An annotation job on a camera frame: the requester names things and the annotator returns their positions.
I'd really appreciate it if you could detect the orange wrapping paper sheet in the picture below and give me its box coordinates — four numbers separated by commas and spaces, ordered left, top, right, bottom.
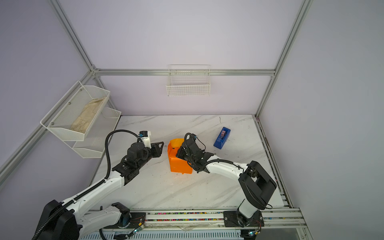
167, 139, 193, 174

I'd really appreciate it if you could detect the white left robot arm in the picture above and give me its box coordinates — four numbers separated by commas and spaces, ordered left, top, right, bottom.
33, 142, 164, 240

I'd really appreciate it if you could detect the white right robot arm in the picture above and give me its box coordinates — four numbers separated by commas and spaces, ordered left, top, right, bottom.
176, 147, 277, 219

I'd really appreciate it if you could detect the blue tape dispenser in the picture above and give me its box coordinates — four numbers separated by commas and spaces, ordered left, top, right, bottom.
214, 127, 231, 150

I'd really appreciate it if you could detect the white mesh lower shelf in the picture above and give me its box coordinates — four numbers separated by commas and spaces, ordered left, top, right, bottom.
72, 107, 121, 159

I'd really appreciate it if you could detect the white mesh shelf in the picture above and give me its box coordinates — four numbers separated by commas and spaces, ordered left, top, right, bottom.
72, 107, 121, 159
40, 81, 110, 142

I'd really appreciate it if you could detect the beige cloth in shelf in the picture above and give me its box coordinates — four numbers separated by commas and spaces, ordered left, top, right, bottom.
70, 97, 106, 134

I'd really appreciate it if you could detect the white mesh upper shelf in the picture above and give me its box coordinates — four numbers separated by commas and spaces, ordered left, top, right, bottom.
40, 81, 110, 142

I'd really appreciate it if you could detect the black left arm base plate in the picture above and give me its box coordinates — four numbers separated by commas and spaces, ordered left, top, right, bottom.
104, 212, 147, 229

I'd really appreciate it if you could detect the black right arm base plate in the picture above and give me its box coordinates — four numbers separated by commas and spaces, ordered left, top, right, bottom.
223, 210, 265, 228

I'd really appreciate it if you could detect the white wire wall basket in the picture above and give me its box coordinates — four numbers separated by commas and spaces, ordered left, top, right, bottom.
166, 65, 211, 97

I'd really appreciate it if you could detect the aluminium front rail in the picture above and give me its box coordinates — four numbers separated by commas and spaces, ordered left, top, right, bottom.
58, 207, 308, 232

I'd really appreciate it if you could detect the black corrugated cable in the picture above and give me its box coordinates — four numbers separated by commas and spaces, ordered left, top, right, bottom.
31, 129, 140, 240

